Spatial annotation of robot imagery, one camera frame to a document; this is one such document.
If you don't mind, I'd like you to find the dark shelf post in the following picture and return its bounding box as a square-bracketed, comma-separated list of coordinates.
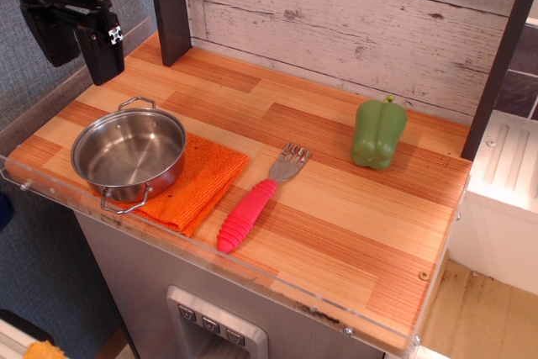
[153, 0, 192, 66]
[461, 0, 534, 161]

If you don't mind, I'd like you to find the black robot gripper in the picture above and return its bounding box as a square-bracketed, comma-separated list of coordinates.
[20, 0, 124, 86]

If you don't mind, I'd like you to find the white toy sink unit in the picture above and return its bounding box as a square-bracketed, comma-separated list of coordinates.
[448, 111, 537, 293]

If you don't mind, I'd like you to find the yellow object bottom left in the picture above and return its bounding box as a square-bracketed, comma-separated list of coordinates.
[22, 341, 66, 359]

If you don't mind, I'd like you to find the toy fridge dispenser panel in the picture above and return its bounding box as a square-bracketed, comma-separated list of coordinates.
[166, 285, 269, 358]

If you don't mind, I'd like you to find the clear acrylic edge guard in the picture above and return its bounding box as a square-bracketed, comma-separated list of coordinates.
[5, 147, 471, 358]

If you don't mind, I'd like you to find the green toy bell pepper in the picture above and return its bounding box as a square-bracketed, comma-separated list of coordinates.
[351, 95, 408, 170]

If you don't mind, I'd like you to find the orange folded cloth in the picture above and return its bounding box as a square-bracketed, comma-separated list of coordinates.
[109, 132, 251, 239]

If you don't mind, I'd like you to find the dark left shelf post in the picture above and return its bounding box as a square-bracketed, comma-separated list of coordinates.
[153, 0, 192, 66]

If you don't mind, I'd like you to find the dark right shelf post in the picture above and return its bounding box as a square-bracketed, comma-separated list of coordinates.
[461, 0, 534, 161]

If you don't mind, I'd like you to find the stainless steel pot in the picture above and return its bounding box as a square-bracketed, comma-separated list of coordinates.
[71, 96, 187, 214]

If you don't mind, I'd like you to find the fork with pink handle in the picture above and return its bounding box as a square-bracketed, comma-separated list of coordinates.
[217, 143, 310, 253]

